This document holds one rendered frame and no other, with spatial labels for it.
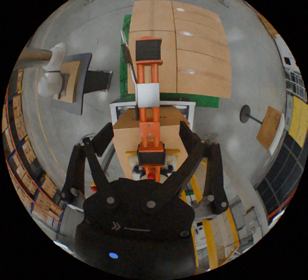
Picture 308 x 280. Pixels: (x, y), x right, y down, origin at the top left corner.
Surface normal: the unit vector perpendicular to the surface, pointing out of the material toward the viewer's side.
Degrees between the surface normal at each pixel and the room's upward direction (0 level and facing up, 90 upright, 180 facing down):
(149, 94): 0
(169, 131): 0
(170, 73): 0
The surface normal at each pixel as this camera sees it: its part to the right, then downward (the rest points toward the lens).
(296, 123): -1.00, 0.07
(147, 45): 0.03, 0.40
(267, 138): -0.90, -0.38
